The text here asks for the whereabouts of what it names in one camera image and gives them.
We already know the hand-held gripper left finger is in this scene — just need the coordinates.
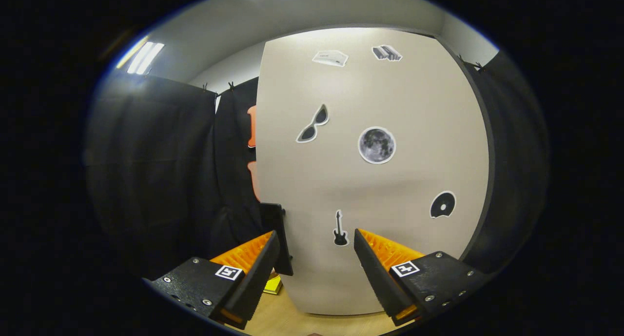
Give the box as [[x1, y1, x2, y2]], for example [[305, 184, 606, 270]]
[[141, 231, 281, 331]]

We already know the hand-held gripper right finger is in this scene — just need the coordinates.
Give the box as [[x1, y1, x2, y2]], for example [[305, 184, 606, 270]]
[[353, 230, 490, 327]]

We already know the beige shoe cabinet door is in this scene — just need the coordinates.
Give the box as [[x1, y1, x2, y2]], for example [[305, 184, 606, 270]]
[[254, 28, 490, 317]]

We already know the dark grey shoe cabinet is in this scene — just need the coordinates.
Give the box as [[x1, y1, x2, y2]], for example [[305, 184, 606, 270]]
[[263, 23, 497, 263]]

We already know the yellow book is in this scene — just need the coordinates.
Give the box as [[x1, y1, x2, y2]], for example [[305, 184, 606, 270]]
[[263, 272, 284, 296]]

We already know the black backdrop cloth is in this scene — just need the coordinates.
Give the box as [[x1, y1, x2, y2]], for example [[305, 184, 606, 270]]
[[85, 48, 551, 278]]

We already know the narrow ceiling light panel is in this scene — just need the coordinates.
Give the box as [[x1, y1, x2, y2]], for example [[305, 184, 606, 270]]
[[116, 36, 165, 76]]

